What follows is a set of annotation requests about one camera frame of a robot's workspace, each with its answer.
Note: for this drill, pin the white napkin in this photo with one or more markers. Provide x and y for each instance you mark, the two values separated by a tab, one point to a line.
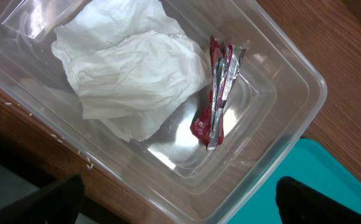
130	64

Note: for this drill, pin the clear plastic bin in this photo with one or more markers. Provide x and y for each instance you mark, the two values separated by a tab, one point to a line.
275	97

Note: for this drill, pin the black tray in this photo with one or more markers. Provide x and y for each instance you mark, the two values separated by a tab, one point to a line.
19	179

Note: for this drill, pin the teal serving tray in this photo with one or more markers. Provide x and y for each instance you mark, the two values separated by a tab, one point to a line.
310	163

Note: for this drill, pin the red snack wrapper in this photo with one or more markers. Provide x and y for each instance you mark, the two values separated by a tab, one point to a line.
225	62

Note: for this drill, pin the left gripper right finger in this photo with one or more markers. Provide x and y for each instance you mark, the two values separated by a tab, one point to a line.
299	204

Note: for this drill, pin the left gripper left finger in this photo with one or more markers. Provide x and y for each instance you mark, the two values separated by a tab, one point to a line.
58	202

